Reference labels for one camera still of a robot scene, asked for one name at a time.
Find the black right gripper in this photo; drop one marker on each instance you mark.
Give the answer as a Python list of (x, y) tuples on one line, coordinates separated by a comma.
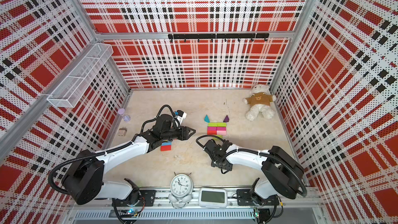
[(214, 164)]

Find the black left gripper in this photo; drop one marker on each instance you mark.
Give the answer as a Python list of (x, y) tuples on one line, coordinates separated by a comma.
[(184, 132)]

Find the pink block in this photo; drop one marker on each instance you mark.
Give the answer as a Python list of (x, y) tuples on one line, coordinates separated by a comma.
[(221, 132)]

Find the red block front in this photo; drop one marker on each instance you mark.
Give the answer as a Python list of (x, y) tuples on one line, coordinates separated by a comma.
[(166, 147)]

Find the red block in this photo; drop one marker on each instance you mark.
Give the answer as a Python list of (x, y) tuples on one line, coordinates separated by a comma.
[(212, 132), (166, 147)]

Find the teal triangle block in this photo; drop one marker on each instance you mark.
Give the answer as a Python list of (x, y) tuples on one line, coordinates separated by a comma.
[(206, 119)]

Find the light green block top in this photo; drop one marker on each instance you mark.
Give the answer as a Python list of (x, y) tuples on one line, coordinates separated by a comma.
[(212, 124), (221, 124)]

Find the light green block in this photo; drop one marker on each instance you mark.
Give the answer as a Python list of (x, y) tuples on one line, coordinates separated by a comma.
[(221, 124), (212, 124), (218, 137)]

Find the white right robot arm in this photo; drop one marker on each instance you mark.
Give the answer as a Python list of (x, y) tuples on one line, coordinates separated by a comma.
[(283, 175)]

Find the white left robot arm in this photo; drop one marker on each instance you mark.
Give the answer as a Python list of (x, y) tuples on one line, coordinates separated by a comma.
[(82, 177)]

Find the white digital clock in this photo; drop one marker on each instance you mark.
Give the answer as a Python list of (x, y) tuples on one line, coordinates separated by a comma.
[(213, 198)]

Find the white twin-bell alarm clock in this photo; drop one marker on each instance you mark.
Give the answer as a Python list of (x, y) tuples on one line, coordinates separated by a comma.
[(181, 190)]

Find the purple sand hourglass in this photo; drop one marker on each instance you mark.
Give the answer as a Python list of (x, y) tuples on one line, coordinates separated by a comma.
[(124, 115)]

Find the white teddy bear brown shirt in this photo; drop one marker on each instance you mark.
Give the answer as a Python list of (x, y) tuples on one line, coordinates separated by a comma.
[(260, 102)]

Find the white wire mesh basket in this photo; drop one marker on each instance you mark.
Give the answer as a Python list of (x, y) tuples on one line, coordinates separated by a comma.
[(72, 88)]

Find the black wall hook rail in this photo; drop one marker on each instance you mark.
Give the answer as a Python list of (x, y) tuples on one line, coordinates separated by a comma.
[(219, 36)]

